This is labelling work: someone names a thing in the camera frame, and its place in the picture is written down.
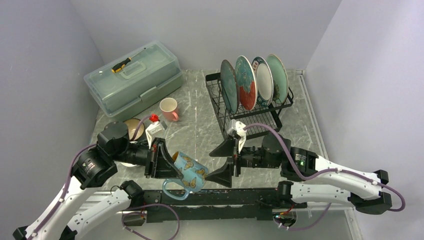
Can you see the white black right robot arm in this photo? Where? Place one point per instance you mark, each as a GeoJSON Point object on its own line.
{"type": "Point", "coordinates": [327, 182]}

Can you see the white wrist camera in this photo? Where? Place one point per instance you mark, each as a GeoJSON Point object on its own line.
{"type": "Point", "coordinates": [156, 126]}
{"type": "Point", "coordinates": [236, 129]}

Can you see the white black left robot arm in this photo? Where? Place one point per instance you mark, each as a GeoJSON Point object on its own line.
{"type": "Point", "coordinates": [90, 169]}

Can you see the white ceramic bowl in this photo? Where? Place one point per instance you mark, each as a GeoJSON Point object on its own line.
{"type": "Point", "coordinates": [129, 165]}

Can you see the blue mug orange inside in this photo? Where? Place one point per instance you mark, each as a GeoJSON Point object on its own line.
{"type": "Point", "coordinates": [193, 176]}

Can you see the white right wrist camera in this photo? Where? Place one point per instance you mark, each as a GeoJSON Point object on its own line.
{"type": "Point", "coordinates": [236, 129]}

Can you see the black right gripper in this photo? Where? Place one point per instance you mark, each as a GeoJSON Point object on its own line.
{"type": "Point", "coordinates": [223, 175]}

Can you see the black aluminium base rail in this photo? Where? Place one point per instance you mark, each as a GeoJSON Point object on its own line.
{"type": "Point", "coordinates": [261, 204]}

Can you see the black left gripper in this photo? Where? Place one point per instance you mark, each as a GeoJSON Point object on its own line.
{"type": "Point", "coordinates": [159, 163]}

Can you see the red teal rimmed plate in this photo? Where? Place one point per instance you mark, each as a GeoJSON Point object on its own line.
{"type": "Point", "coordinates": [264, 81]}

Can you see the yellow black handled screwdriver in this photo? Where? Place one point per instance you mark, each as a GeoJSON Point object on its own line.
{"type": "Point", "coordinates": [121, 65]}

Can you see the black wire dish rack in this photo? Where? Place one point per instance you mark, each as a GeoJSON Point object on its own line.
{"type": "Point", "coordinates": [269, 115]}

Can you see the brown glazed bowl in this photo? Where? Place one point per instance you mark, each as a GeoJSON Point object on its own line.
{"type": "Point", "coordinates": [134, 132]}

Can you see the dark blue speckled plate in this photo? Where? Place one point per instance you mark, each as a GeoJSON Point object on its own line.
{"type": "Point", "coordinates": [229, 87]}

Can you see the pink ceramic mug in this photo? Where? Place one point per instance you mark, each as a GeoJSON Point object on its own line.
{"type": "Point", "coordinates": [169, 108]}

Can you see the red teal flower plate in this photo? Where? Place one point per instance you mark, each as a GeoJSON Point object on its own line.
{"type": "Point", "coordinates": [246, 81]}

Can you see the green translucent plastic storage box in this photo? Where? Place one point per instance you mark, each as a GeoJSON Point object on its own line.
{"type": "Point", "coordinates": [148, 78]}

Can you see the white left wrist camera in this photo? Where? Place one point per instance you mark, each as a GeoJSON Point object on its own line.
{"type": "Point", "coordinates": [156, 126]}

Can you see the light blue flower plate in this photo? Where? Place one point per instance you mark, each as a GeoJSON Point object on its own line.
{"type": "Point", "coordinates": [280, 78]}

